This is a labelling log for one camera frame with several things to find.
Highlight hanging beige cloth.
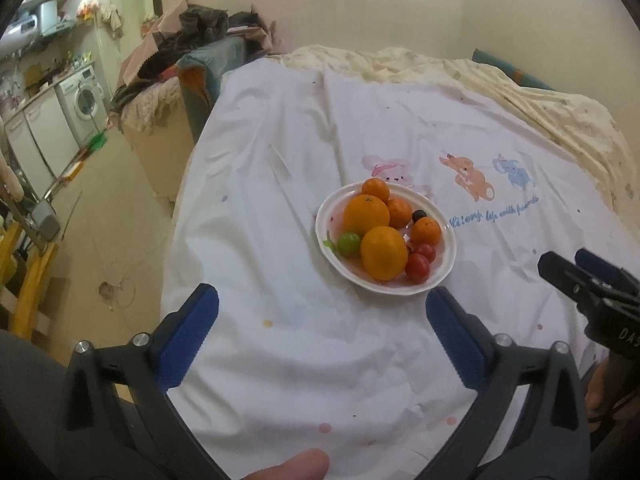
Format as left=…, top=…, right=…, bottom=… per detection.
left=102, top=5, right=123, bottom=38

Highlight flat cardboard piece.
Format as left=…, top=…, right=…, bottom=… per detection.
left=52, top=157, right=88, bottom=183

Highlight teal pillow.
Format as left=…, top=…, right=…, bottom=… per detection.
left=472, top=49, right=556, bottom=91

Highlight person's left hand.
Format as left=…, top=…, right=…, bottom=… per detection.
left=240, top=447, right=331, bottom=480

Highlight green grape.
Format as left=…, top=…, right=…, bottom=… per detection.
left=337, top=231, right=362, bottom=256

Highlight white plate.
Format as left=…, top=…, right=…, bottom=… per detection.
left=315, top=180, right=458, bottom=295

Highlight beige cloth bundle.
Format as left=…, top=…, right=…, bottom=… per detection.
left=0, top=152, right=25, bottom=203

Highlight large orange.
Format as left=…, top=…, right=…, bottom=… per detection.
left=342, top=195, right=391, bottom=235
left=360, top=226, right=408, bottom=282

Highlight person's right hand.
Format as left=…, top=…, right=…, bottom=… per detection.
left=585, top=349, right=640, bottom=438

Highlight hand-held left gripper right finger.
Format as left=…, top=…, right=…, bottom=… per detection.
left=420, top=285, right=591, bottom=480

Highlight teal upholstered chair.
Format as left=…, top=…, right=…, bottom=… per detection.
left=177, top=37, right=246, bottom=116

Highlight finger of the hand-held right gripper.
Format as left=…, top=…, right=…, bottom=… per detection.
left=537, top=251, right=608, bottom=317
left=575, top=248, right=640, bottom=301

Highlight white kitchen cabinets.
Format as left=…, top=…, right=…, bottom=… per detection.
left=0, top=85, right=81, bottom=196

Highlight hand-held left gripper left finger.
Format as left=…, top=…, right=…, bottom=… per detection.
left=52, top=282, right=236, bottom=480

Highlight cream patterned quilt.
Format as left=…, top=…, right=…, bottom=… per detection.
left=270, top=45, right=636, bottom=211

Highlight white washing machine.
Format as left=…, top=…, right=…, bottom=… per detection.
left=54, top=62, right=108, bottom=143

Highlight pile of clothes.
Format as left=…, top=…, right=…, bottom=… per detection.
left=112, top=0, right=278, bottom=86

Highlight beige armchair with lace cover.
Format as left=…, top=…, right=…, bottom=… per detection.
left=112, top=77, right=196, bottom=201

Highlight mandarin orange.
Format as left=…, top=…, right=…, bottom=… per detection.
left=410, top=216, right=443, bottom=247
left=386, top=197, right=414, bottom=228
left=361, top=178, right=391, bottom=203

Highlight grey metal box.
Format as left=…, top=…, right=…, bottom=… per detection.
left=20, top=200, right=61, bottom=246

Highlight white printed bed sheet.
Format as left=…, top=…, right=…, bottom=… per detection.
left=160, top=55, right=640, bottom=480

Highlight yellow wooden chair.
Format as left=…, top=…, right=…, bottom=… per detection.
left=0, top=220, right=61, bottom=341

